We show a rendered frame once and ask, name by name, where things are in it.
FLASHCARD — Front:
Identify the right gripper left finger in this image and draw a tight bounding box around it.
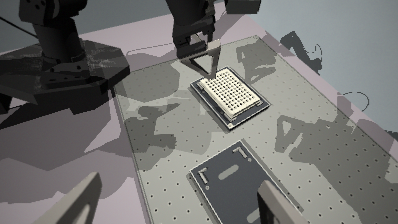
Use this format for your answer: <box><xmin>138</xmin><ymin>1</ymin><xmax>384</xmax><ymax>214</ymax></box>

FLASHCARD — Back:
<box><xmin>32</xmin><ymin>172</ymin><xmax>102</xmax><ymax>224</ymax></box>

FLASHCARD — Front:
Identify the white well plate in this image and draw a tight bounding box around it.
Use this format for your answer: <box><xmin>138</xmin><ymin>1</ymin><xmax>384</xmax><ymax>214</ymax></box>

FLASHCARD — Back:
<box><xmin>200</xmin><ymin>68</ymin><xmax>260</xmax><ymax>119</ymax></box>

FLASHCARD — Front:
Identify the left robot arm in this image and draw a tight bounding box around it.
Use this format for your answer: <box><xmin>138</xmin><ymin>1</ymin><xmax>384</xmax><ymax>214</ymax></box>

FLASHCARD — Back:
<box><xmin>19</xmin><ymin>0</ymin><xmax>261</xmax><ymax>89</ymax></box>

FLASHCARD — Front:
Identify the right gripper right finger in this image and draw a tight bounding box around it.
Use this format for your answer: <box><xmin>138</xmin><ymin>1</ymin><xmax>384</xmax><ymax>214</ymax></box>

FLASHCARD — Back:
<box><xmin>257</xmin><ymin>180</ymin><xmax>310</xmax><ymax>224</ymax></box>

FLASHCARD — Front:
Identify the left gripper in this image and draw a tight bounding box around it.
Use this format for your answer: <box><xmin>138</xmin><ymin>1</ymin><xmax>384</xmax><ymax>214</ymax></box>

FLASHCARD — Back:
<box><xmin>165</xmin><ymin>0</ymin><xmax>221</xmax><ymax>80</ymax></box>

